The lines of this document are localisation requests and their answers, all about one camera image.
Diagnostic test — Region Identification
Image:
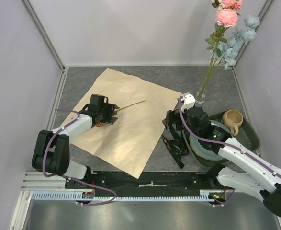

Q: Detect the aluminium frame post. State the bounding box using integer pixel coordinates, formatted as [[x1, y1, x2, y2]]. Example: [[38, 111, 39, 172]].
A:
[[231, 0, 275, 70], [20, 0, 66, 72]]

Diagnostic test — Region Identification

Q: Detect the right aluminium frame post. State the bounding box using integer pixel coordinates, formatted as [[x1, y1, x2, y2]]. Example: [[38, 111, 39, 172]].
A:
[[231, 0, 275, 70]]

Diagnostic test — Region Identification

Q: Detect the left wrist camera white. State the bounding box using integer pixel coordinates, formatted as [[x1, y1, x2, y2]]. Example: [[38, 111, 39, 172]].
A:
[[90, 94, 108, 107]]

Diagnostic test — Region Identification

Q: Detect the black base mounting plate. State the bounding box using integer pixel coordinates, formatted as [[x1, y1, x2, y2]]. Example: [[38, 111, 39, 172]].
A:
[[65, 170, 236, 198]]

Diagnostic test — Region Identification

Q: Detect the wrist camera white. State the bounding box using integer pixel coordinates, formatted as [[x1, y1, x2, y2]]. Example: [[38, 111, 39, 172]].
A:
[[90, 94, 108, 107], [179, 92, 195, 113]]

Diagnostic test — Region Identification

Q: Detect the light blue flower stem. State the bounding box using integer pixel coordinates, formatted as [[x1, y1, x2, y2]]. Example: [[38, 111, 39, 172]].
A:
[[200, 14, 260, 96]]

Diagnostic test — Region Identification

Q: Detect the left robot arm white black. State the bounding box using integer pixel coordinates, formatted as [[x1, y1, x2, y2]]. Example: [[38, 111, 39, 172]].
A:
[[32, 94, 119, 188]]

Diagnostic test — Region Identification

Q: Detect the orange wrapping paper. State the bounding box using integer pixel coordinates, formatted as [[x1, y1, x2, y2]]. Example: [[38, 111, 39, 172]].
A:
[[72, 69, 181, 178]]

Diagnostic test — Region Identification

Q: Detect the left aluminium frame post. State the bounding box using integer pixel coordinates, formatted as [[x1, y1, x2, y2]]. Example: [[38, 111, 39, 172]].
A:
[[20, 0, 66, 72]]

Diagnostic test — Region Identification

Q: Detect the dark green tray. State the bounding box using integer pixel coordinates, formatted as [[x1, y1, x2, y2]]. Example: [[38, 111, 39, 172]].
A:
[[183, 118, 260, 169]]

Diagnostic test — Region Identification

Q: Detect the pink peony flower stem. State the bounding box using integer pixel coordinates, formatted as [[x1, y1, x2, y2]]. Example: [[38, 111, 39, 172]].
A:
[[200, 0, 242, 94]]

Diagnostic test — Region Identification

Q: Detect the blue-grey ceramic plate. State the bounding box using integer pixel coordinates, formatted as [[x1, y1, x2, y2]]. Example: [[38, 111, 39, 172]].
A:
[[189, 120, 232, 161]]

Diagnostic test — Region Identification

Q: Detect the orange rose flower stem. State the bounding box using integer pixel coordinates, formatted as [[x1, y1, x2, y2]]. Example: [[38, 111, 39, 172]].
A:
[[94, 100, 147, 127]]

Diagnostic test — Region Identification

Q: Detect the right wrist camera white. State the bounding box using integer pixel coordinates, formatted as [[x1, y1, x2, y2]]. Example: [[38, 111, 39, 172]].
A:
[[179, 92, 195, 113]]

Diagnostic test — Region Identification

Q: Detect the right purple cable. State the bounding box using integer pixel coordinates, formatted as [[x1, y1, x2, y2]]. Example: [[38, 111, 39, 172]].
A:
[[178, 95, 281, 208]]

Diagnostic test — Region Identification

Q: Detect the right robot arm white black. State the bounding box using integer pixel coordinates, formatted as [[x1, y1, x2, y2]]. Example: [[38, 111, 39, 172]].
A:
[[162, 107, 281, 217]]

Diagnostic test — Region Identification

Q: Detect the black ribbon gold lettering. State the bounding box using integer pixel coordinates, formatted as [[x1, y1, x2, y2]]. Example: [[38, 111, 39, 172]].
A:
[[161, 131, 189, 169]]

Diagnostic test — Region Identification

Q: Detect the beige ceramic mug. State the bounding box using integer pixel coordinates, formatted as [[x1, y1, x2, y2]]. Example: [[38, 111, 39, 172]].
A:
[[222, 110, 244, 136]]

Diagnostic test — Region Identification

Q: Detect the grey slotted cable duct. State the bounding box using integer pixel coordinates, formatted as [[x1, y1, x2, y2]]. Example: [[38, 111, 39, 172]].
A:
[[31, 191, 221, 202]]

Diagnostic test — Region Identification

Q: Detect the cream white rose stem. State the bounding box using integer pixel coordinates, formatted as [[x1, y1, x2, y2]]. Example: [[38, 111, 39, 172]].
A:
[[212, 0, 223, 12]]

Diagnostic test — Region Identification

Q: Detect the clear glass vase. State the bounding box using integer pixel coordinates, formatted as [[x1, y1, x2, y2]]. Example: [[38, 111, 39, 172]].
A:
[[194, 92, 205, 104]]

